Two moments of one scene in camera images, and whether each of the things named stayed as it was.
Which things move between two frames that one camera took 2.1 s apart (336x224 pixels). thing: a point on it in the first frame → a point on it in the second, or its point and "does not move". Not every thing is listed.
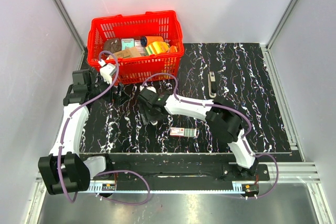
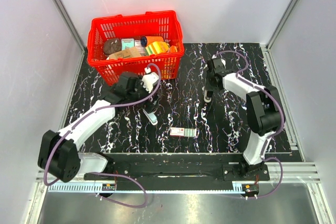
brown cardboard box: x=133 y=52 does not move
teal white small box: x=126 y=43 does not move
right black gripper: x=146 y=117 → x=208 y=76
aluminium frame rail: x=289 y=173 does not move
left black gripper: x=118 y=98 → x=149 y=106
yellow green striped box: x=157 y=47 does not move
